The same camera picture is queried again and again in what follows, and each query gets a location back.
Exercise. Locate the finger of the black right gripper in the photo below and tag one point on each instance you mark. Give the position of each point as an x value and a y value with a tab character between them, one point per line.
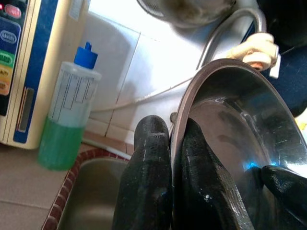
287	187

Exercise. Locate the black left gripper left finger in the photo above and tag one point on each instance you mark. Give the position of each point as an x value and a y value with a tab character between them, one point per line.
144	179

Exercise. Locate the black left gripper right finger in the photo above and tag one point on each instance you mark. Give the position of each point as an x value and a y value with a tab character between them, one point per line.
204	191

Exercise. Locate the round steel plate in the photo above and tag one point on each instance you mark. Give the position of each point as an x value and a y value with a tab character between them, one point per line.
239	107

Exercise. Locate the steel kitchen sink basin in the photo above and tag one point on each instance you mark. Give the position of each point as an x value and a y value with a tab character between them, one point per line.
96	191

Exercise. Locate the white plastic pipe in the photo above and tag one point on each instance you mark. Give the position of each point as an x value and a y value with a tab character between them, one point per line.
108	148

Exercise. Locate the green liquid bottle blue cap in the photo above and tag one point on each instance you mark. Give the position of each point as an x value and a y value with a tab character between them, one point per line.
62	143

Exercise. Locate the black hanging pan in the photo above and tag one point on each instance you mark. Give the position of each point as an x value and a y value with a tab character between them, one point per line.
292	72

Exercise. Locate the cream blue water ioniser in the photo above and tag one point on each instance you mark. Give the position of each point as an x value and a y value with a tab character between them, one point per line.
48	60

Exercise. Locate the steel mesh strainer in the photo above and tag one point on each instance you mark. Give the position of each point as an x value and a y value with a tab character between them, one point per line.
187	9

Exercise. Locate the steel wall faucet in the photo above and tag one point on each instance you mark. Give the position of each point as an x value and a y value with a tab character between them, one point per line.
254	48

